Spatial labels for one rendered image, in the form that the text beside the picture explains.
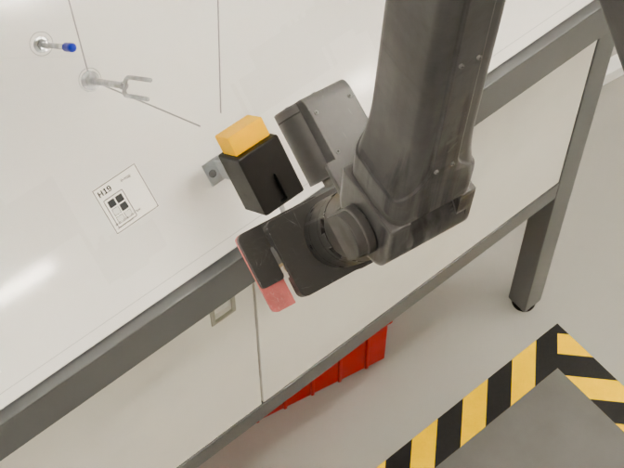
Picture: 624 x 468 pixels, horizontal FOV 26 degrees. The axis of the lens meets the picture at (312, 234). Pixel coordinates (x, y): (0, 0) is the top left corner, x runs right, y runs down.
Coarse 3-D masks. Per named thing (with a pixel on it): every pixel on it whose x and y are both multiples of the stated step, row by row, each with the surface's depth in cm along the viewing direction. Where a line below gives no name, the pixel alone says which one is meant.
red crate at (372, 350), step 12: (372, 336) 216; (384, 336) 218; (360, 348) 217; (372, 348) 219; (384, 348) 222; (348, 360) 218; (360, 360) 221; (372, 360) 223; (324, 372) 217; (336, 372) 220; (348, 372) 222; (312, 384) 217; (324, 384) 221; (300, 396) 220; (276, 408) 218
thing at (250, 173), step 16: (256, 144) 124; (272, 144) 124; (224, 160) 125; (240, 160) 122; (256, 160) 123; (272, 160) 124; (288, 160) 125; (208, 176) 132; (224, 176) 132; (240, 176) 124; (256, 176) 123; (272, 176) 125; (288, 176) 125; (240, 192) 126; (256, 192) 124; (272, 192) 124; (288, 192) 125; (256, 208) 125; (272, 208) 125
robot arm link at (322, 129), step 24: (312, 96) 94; (336, 96) 94; (288, 120) 95; (312, 120) 93; (336, 120) 93; (360, 120) 94; (288, 144) 97; (312, 144) 95; (336, 144) 93; (312, 168) 96; (336, 168) 93; (336, 216) 89; (360, 216) 88; (360, 240) 88
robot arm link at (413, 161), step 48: (432, 0) 68; (480, 0) 68; (384, 48) 76; (432, 48) 70; (480, 48) 72; (384, 96) 79; (432, 96) 74; (480, 96) 77; (384, 144) 82; (432, 144) 79; (384, 192) 84; (432, 192) 84; (384, 240) 87
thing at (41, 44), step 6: (42, 36) 121; (36, 42) 121; (42, 42) 121; (48, 42) 122; (36, 48) 121; (42, 48) 121; (48, 48) 122; (54, 48) 119; (60, 48) 117; (66, 48) 115; (72, 48) 114
